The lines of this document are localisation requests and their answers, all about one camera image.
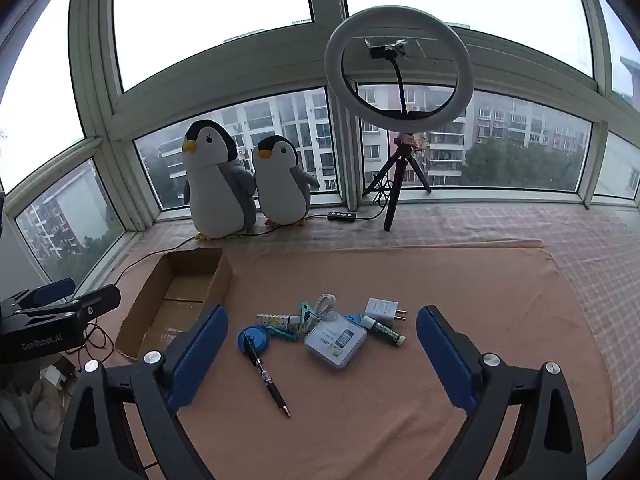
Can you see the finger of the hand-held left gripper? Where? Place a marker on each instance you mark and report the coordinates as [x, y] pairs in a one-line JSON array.
[[95, 305], [50, 290]]

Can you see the small penguin plush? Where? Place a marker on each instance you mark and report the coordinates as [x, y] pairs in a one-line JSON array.
[[280, 185]]

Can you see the green lip balm stick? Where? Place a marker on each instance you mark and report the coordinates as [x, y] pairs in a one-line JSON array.
[[387, 334]]

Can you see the pink blanket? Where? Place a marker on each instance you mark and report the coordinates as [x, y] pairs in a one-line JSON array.
[[400, 270]]

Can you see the large penguin plush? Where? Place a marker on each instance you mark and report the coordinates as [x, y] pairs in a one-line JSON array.
[[215, 185]]

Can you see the black tripod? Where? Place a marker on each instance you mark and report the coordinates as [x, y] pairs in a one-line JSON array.
[[400, 152]]

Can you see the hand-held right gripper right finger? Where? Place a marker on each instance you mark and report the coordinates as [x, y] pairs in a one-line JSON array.
[[445, 355]]

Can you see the clear plastic card box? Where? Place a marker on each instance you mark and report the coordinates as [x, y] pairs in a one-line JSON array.
[[335, 342]]

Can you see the teal plastic clip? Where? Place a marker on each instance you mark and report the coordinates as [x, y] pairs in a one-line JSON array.
[[309, 311]]

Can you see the white charger adapter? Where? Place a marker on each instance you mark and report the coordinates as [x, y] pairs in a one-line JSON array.
[[380, 310]]

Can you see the black inline remote control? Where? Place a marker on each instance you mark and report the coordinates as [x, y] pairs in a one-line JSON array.
[[341, 216]]

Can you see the blue round tape measure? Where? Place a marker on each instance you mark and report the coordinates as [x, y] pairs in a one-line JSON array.
[[257, 335]]

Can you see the black gooseneck phone holder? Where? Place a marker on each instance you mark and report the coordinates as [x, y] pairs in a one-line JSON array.
[[385, 51]]

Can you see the cardboard box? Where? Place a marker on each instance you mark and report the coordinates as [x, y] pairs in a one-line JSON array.
[[150, 300]]

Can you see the black gel pen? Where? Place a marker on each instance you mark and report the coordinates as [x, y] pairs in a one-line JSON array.
[[262, 372]]

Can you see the white window frame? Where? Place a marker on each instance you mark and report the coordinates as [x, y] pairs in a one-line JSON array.
[[95, 60]]

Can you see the patterned white pen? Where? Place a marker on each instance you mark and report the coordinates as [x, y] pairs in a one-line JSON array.
[[277, 320]]

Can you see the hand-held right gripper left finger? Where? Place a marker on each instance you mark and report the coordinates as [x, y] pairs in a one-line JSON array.
[[200, 350]]

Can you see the checked cloth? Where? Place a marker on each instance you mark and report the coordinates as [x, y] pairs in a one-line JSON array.
[[575, 240]]

